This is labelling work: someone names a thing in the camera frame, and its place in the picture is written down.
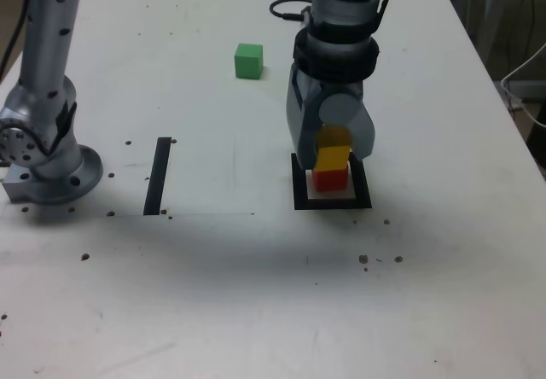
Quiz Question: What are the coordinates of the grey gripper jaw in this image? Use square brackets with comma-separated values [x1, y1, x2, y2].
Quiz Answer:
[286, 62, 328, 171]
[319, 92, 377, 160]

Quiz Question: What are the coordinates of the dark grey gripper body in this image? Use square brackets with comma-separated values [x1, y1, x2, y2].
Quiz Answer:
[322, 80, 363, 102]

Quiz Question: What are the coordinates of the yellow cube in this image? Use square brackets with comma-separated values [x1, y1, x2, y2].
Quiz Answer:
[313, 125, 353, 172]

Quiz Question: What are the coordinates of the red cube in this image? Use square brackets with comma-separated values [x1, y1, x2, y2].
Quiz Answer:
[311, 164, 349, 193]

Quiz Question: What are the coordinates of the green cube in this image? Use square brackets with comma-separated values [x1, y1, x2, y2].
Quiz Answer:
[233, 43, 264, 80]

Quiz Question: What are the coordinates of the black tape square outline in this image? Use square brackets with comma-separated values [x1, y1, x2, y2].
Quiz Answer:
[290, 151, 373, 212]

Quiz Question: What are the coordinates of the black tape strip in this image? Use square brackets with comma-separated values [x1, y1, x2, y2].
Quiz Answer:
[142, 137, 172, 217]

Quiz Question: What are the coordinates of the black camera cable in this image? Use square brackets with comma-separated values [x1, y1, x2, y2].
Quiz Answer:
[269, 0, 315, 23]

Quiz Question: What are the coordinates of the white cable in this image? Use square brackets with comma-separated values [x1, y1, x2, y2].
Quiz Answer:
[501, 41, 546, 128]

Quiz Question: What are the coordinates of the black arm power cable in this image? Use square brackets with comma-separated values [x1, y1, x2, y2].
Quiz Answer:
[0, 0, 35, 77]

